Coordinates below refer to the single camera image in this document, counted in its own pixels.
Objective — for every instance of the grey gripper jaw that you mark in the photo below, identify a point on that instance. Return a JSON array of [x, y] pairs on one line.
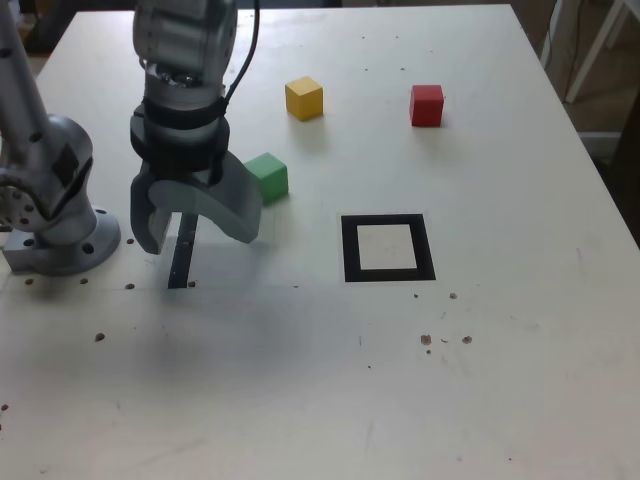
[[225, 210], [142, 220]]

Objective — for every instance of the green cube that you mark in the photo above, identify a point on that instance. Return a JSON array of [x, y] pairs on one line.
[[272, 177]]

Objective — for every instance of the yellow cube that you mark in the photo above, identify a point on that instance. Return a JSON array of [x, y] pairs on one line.
[[305, 100]]

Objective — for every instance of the red cube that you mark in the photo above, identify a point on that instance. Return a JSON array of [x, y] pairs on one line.
[[426, 106]]

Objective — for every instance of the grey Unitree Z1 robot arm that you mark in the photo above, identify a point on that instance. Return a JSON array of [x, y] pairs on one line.
[[50, 150]]

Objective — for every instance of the black tape square outline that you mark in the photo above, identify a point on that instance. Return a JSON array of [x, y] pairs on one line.
[[350, 250]]

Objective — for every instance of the black tape strip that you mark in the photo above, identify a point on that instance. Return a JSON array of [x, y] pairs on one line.
[[181, 260]]

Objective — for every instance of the white furniture frame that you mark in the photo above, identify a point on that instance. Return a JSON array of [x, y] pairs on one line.
[[595, 50]]

